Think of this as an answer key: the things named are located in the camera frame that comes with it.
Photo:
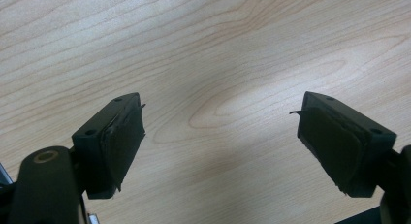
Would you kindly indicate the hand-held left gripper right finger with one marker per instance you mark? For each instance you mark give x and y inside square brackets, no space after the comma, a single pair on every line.
[342,143]

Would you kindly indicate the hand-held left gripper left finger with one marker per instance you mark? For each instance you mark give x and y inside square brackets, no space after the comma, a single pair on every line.
[110,146]

